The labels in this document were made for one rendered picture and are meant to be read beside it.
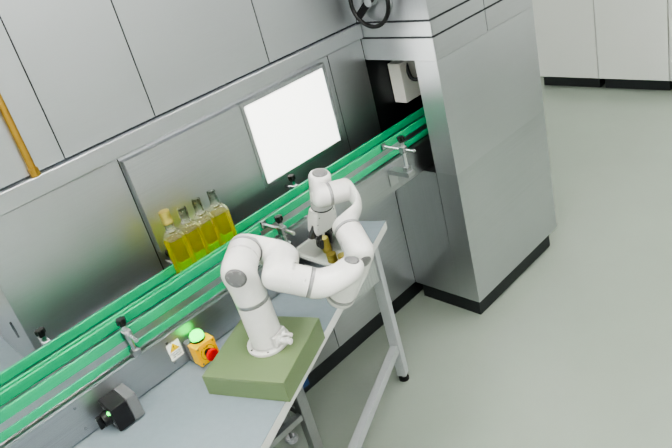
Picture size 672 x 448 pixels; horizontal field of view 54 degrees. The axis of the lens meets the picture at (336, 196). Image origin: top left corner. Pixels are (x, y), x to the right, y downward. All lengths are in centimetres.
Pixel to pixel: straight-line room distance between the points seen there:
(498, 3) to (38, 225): 194
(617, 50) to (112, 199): 407
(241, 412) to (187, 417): 16
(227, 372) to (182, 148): 78
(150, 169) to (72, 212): 27
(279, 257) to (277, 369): 30
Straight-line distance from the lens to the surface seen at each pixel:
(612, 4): 531
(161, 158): 223
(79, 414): 202
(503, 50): 295
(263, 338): 188
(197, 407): 196
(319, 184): 208
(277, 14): 251
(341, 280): 176
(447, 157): 274
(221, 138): 234
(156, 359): 207
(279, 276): 176
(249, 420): 185
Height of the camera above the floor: 195
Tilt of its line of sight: 25 degrees down
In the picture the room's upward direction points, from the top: 15 degrees counter-clockwise
